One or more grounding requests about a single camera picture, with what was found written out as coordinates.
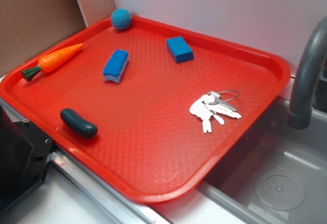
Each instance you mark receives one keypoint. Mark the blue sponge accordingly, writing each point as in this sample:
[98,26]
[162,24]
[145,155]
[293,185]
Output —
[115,66]

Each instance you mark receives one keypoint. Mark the blue rectangular block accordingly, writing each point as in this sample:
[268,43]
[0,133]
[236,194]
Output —
[179,49]

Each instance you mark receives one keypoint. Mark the orange toy carrot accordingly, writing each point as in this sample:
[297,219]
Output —
[52,61]

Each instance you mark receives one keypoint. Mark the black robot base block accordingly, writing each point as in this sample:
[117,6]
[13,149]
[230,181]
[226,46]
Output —
[26,151]

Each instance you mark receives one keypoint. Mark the silver key bunch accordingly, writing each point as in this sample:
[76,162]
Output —
[215,104]

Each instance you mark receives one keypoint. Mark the grey sink faucet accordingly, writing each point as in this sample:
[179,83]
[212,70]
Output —
[309,88]

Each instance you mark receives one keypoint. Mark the brown cardboard panel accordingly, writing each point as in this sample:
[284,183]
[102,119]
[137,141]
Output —
[29,27]

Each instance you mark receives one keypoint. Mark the dark green toy pickle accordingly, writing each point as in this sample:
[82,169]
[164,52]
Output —
[78,124]

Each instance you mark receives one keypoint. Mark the red plastic tray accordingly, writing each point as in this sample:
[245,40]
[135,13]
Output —
[149,147]

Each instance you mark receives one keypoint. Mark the blue crochet ball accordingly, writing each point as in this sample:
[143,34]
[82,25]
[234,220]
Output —
[121,19]

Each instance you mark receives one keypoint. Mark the grey plastic sink basin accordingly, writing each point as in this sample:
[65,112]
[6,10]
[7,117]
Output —
[274,173]

